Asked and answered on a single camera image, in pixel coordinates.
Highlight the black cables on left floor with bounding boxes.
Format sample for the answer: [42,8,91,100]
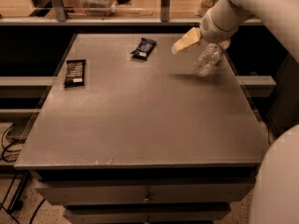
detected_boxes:
[0,115,47,224]

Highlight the clear plastic water bottle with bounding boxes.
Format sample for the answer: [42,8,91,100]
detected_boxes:
[193,43,223,77]

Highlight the grey drawer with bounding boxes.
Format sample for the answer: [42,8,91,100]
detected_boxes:
[64,203,231,224]
[36,178,254,205]

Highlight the clear plastic storage box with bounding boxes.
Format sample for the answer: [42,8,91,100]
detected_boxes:
[80,0,116,17]

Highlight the grey lower drawer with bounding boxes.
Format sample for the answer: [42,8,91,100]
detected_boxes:
[64,203,231,224]

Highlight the grey upper drawer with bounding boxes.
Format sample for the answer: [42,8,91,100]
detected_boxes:
[36,178,254,205]

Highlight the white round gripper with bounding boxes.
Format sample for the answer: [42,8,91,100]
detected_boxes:
[171,0,253,54]

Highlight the dark blue snack packet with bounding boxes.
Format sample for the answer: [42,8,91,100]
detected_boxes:
[131,37,157,61]

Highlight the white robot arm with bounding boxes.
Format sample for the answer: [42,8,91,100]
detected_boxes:
[202,0,299,224]

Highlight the grey metal shelf frame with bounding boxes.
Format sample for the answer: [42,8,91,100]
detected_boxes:
[0,0,202,26]

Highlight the black rxbar chocolate wrapper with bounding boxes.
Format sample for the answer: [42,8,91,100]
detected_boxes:
[64,60,86,88]

